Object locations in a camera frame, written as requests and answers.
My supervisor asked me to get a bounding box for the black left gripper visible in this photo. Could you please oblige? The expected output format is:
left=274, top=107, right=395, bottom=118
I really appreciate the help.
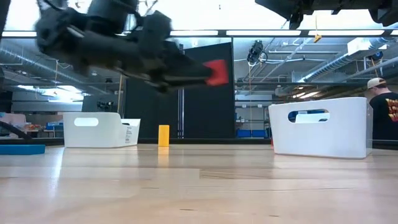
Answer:
left=83, top=12, right=215, bottom=93

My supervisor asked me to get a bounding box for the red wooden cube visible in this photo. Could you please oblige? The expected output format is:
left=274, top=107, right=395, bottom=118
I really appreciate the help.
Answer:
left=203, top=59, right=229, bottom=87

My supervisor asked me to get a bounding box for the yellow long wooden block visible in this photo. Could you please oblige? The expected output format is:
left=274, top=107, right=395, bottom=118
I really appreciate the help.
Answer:
left=158, top=124, right=170, bottom=147

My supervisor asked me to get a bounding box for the blue wooden block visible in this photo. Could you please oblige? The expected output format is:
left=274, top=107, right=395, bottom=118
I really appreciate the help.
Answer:
left=0, top=144, right=46, bottom=156

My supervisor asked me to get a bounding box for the black partition panel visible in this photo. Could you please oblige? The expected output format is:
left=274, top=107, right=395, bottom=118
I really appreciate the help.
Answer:
left=124, top=73, right=180, bottom=139
left=183, top=42, right=236, bottom=139

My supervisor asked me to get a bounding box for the white plastic bin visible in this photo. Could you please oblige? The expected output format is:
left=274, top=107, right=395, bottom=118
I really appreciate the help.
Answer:
left=62, top=112, right=141, bottom=149
left=268, top=97, right=374, bottom=159

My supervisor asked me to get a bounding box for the white ceiling air unit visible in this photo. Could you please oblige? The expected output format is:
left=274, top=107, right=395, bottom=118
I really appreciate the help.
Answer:
left=347, top=37, right=389, bottom=56

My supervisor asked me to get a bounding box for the black curved tube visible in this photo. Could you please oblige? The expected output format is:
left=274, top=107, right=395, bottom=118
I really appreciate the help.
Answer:
left=0, top=120, right=34, bottom=141

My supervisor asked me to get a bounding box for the person's white cap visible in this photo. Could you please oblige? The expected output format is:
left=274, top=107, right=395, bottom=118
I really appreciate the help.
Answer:
left=367, top=77, right=387, bottom=90

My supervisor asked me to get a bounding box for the person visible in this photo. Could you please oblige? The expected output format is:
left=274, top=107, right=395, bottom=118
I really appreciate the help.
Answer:
left=365, top=77, right=398, bottom=141

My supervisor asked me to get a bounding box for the black aluminium table frame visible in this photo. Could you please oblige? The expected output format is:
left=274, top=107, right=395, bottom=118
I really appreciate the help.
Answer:
left=0, top=138, right=398, bottom=151

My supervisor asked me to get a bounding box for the black hanging camera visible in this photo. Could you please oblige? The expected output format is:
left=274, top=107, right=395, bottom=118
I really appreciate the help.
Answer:
left=247, top=39, right=269, bottom=65

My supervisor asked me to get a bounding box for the silver ceiling duct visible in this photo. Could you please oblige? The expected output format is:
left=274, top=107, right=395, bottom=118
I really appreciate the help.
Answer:
left=298, top=37, right=398, bottom=83
left=0, top=46, right=78, bottom=83

